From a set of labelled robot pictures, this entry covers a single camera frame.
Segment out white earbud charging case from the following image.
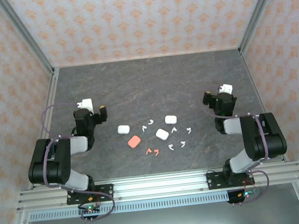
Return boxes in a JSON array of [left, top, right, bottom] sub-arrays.
[[116, 124, 130, 135], [154, 127, 170, 141], [164, 114, 178, 125]]

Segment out pink earbud charging case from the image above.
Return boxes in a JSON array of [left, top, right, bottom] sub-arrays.
[[127, 134, 143, 149]]

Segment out small circuit board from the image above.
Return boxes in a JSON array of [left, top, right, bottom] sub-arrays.
[[227, 187, 260, 205], [78, 204, 102, 221]]

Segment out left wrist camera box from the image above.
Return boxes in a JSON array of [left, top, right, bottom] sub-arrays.
[[76, 98, 94, 114]]

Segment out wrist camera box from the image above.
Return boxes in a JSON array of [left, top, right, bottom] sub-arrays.
[[218, 83, 234, 96], [76, 98, 94, 114]]

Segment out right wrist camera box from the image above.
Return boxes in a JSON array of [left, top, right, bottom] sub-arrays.
[[218, 83, 234, 96]]

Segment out aluminium table side rail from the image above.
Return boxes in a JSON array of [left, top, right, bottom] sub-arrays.
[[14, 68, 72, 191], [239, 45, 290, 166]]

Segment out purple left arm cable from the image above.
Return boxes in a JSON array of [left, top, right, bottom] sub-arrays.
[[36, 98, 117, 224]]

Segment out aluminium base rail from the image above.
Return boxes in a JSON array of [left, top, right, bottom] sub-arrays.
[[14, 159, 299, 212]]

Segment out aluminium frame post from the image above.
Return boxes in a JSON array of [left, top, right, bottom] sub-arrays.
[[233, 0, 292, 55], [0, 0, 57, 81]]

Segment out grey slotted cable duct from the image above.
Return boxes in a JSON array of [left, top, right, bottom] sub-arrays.
[[27, 191, 230, 223]]

